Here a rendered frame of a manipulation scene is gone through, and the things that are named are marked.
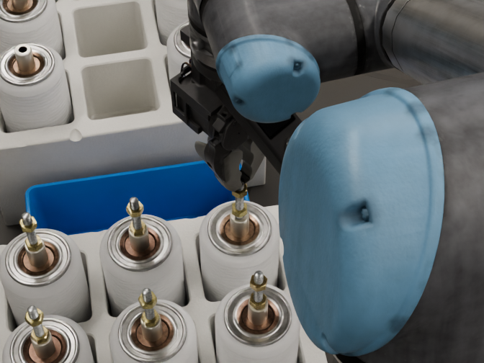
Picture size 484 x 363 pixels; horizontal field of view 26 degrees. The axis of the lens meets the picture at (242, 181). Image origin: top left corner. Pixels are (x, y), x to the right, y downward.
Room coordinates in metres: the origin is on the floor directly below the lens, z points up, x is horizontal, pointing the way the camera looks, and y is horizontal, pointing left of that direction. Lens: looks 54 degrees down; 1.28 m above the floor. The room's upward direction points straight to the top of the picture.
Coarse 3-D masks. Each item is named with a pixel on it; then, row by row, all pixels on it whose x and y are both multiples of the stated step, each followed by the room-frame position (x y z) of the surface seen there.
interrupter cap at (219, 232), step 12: (228, 204) 0.72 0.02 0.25; (252, 204) 0.72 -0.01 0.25; (216, 216) 0.70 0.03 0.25; (228, 216) 0.70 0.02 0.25; (252, 216) 0.70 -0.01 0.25; (264, 216) 0.70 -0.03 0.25; (216, 228) 0.69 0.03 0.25; (228, 228) 0.69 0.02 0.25; (252, 228) 0.69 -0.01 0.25; (264, 228) 0.69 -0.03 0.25; (216, 240) 0.67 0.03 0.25; (228, 240) 0.67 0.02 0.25; (240, 240) 0.67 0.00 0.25; (252, 240) 0.67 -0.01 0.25; (264, 240) 0.67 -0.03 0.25; (228, 252) 0.65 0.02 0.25; (240, 252) 0.65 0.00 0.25; (252, 252) 0.65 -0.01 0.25
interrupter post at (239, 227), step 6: (234, 216) 0.68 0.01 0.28; (246, 216) 0.68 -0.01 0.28; (234, 222) 0.68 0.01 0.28; (240, 222) 0.68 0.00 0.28; (246, 222) 0.68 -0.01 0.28; (234, 228) 0.68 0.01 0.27; (240, 228) 0.68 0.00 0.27; (246, 228) 0.68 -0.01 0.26; (234, 234) 0.68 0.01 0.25; (240, 234) 0.68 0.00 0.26; (246, 234) 0.68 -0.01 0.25
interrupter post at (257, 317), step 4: (248, 300) 0.57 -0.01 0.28; (248, 304) 0.57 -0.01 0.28; (248, 308) 0.57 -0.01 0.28; (252, 308) 0.56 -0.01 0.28; (264, 308) 0.56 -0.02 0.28; (248, 312) 0.57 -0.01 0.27; (252, 312) 0.56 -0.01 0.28; (256, 312) 0.56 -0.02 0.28; (260, 312) 0.56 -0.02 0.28; (264, 312) 0.56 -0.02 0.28; (248, 316) 0.57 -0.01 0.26; (252, 316) 0.56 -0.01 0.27; (256, 316) 0.56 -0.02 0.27; (260, 316) 0.56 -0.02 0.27; (264, 316) 0.56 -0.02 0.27; (252, 320) 0.56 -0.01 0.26; (256, 320) 0.56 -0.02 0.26; (260, 320) 0.56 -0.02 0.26; (264, 320) 0.56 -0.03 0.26; (256, 324) 0.56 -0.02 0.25; (260, 324) 0.56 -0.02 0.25
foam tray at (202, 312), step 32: (192, 224) 0.74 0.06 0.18; (96, 256) 0.69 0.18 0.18; (192, 256) 0.69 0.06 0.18; (0, 288) 0.65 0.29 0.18; (96, 288) 0.65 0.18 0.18; (192, 288) 0.65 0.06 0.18; (288, 288) 0.65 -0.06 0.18; (0, 320) 0.60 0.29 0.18; (96, 320) 0.60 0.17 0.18; (192, 320) 0.60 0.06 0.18; (0, 352) 0.56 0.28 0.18; (96, 352) 0.58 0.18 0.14; (320, 352) 0.56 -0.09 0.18
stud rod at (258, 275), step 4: (256, 272) 0.57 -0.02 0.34; (260, 272) 0.57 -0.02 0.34; (256, 276) 0.57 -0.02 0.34; (260, 276) 0.57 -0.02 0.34; (256, 280) 0.57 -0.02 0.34; (260, 280) 0.57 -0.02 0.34; (256, 292) 0.57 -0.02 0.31; (260, 292) 0.57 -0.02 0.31; (256, 296) 0.57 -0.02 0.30; (260, 296) 0.57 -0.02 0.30; (256, 300) 0.57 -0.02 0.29; (260, 300) 0.57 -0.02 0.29
